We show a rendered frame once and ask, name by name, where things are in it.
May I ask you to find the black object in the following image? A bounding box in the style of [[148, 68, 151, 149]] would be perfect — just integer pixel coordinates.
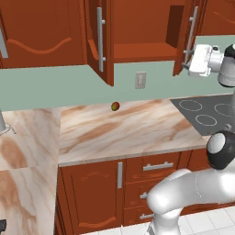
[[0, 218, 7, 235]]

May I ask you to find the red-green mango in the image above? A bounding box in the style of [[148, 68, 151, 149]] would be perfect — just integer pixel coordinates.
[[110, 101, 121, 112]]

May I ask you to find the grey metal stand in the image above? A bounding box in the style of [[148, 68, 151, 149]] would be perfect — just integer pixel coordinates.
[[0, 110, 17, 137]]

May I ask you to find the long silver door handle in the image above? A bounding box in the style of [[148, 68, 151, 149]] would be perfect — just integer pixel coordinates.
[[183, 6, 199, 64], [96, 6, 107, 73]]

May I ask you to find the white wall socket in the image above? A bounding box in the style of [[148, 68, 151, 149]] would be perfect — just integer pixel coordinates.
[[135, 71, 148, 90]]

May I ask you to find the red-brown drawer front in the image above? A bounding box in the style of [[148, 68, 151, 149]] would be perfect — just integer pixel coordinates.
[[123, 179, 162, 209], [125, 151, 182, 185], [122, 206, 156, 227]]

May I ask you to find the open red-brown cabinet door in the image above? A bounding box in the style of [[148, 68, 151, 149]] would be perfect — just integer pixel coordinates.
[[172, 0, 204, 77], [84, 0, 115, 87]]

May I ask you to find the silver wall door handle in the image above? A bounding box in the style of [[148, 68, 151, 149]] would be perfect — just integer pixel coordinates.
[[0, 27, 9, 60]]

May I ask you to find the red-brown base cabinet panel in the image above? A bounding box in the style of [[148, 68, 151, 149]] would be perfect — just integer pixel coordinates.
[[185, 148, 213, 173]]

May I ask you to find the short silver door handle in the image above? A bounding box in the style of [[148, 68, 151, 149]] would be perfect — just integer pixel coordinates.
[[117, 162, 124, 189]]

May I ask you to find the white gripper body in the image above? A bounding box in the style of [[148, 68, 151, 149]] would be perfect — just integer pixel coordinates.
[[187, 44, 214, 78]]

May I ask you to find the red-brown wall cabinet carcass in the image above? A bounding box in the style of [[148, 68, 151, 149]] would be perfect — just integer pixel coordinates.
[[109, 0, 188, 64]]

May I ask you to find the grey hob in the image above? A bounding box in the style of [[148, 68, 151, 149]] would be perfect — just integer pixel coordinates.
[[170, 94, 235, 138]]

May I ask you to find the red-brown base cabinet door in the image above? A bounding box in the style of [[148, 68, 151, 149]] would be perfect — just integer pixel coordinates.
[[60, 160, 126, 235]]

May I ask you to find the closed red-brown wall cabinet door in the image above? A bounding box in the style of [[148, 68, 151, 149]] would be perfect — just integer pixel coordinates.
[[0, 0, 88, 70], [197, 0, 235, 37]]

